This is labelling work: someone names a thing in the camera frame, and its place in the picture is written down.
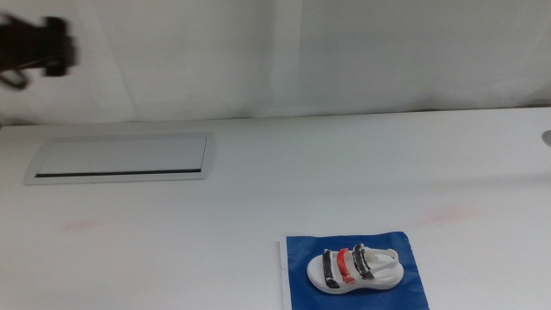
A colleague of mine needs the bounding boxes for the grey desk cable hatch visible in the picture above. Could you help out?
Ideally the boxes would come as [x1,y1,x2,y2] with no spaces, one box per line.
[23,132,218,187]

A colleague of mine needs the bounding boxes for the white sandal black red straps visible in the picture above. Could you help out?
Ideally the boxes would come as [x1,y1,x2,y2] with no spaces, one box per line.
[306,243,406,296]

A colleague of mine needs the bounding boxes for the thin black cable loop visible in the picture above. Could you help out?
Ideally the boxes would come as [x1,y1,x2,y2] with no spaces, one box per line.
[0,59,44,91]

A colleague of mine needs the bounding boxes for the blue mat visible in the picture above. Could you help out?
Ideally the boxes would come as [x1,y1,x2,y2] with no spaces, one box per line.
[279,231,431,310]

